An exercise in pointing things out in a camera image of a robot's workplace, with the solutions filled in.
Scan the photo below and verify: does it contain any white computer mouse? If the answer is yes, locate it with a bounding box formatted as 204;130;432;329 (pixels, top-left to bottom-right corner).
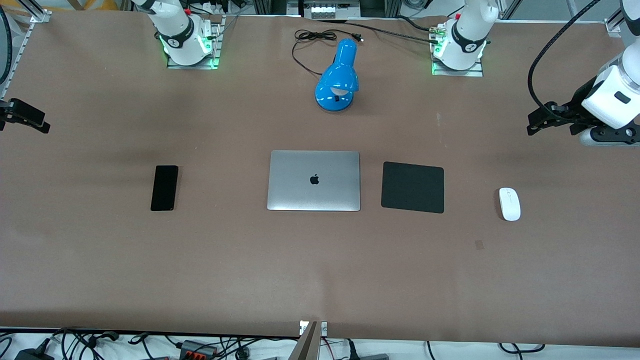
498;187;522;222

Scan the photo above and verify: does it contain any black mouse pad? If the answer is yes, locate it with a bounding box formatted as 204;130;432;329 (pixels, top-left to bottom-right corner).
381;161;445;214

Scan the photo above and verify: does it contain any black smartphone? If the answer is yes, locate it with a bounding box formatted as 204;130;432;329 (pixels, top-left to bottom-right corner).
150;165;179;212

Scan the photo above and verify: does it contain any blue desk lamp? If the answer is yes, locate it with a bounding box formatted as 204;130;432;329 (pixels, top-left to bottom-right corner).
314;38;360;113

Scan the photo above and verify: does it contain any black power adapter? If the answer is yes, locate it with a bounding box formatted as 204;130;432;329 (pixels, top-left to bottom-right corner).
14;345;57;360

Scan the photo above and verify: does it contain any silver closed laptop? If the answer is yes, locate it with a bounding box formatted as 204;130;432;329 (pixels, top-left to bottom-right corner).
266;150;362;212

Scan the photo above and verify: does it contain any white power strip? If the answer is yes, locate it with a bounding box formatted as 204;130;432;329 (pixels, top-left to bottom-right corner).
310;0;362;20

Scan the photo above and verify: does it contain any grey box with orange buttons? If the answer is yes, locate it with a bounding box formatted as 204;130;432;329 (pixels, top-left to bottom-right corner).
179;339;219;360

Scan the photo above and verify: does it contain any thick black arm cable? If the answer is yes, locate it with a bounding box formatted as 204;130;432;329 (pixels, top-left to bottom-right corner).
528;0;602;112

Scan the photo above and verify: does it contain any black hose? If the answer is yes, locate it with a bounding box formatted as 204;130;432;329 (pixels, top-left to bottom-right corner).
0;9;14;86

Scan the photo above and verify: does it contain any aluminium frame rail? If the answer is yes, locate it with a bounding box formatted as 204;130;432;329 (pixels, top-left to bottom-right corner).
0;9;52;101

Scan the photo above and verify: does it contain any black cable to arm base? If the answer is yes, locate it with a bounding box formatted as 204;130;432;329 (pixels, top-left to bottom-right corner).
320;17;442;42

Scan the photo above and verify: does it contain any black lamp power cord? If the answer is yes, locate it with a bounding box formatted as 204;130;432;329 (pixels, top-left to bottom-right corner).
291;29;365;77

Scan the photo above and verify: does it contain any metal camera stand post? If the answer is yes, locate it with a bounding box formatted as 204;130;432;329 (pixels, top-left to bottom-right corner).
297;320;329;360

